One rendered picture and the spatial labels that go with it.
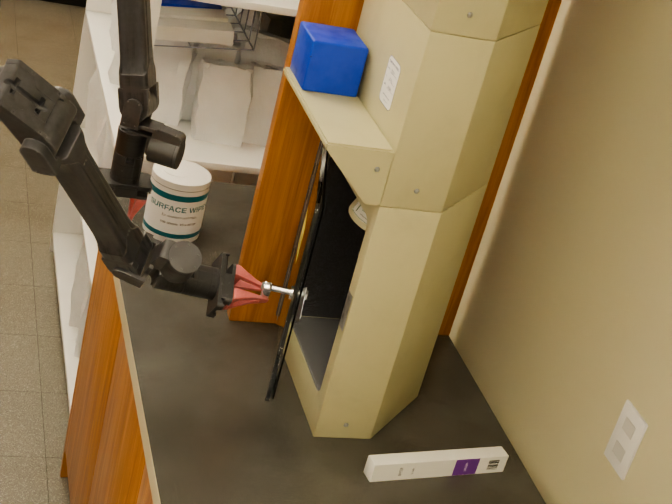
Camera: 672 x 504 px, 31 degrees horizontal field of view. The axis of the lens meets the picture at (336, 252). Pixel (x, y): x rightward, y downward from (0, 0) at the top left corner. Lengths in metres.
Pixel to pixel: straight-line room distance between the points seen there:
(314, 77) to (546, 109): 0.54
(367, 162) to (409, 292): 0.27
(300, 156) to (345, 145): 0.42
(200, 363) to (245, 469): 0.31
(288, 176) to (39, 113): 0.71
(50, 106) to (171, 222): 0.95
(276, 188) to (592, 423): 0.73
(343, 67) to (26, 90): 0.59
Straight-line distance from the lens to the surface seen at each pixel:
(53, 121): 1.74
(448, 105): 1.90
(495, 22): 1.87
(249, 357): 2.34
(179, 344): 2.33
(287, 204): 2.33
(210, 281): 2.06
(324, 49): 2.03
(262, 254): 2.37
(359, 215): 2.08
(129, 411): 2.45
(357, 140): 1.90
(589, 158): 2.22
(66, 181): 1.84
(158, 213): 2.65
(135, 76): 2.24
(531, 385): 2.34
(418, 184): 1.94
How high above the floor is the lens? 2.20
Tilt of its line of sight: 27 degrees down
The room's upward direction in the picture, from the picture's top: 15 degrees clockwise
